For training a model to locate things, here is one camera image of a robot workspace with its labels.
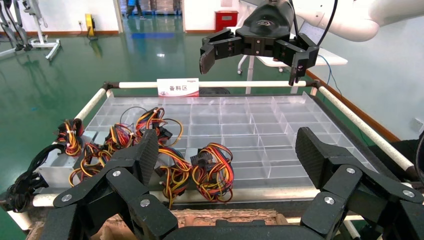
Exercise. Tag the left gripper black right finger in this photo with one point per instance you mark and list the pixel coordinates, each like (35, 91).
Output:
(338, 185)

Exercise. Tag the person in blue clothes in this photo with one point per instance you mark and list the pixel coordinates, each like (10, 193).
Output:
(130, 8)

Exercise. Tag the yellow floor device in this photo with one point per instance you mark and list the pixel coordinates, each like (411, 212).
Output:
(89, 23)

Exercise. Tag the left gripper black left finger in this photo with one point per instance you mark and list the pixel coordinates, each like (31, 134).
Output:
(132, 172)

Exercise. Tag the stacked pallet goods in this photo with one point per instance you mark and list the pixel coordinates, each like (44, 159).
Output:
(164, 6)

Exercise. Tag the red cabinet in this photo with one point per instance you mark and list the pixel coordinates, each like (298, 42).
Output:
(227, 21)

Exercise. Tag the white red label sign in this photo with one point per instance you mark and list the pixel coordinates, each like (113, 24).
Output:
(179, 87)

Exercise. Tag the white metal stand frame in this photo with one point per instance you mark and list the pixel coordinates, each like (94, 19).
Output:
(40, 36)

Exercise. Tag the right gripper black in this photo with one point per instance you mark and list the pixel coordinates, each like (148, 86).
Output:
(265, 30)

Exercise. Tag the white desk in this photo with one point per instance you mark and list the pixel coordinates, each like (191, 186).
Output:
(331, 59)

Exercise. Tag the clear plastic divided tray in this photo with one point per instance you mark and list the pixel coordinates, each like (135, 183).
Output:
(265, 139)

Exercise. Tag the brown cardboard divider box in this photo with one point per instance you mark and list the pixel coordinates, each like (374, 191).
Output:
(205, 217)

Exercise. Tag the grey metal stand black feet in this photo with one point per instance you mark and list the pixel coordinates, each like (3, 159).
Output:
(20, 45)

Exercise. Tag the white wall socket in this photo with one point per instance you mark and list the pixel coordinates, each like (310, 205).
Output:
(416, 125)

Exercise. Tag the white pipe cart frame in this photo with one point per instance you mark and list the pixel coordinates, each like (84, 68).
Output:
(232, 84)

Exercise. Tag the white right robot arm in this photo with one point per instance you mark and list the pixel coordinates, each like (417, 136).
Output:
(351, 20)

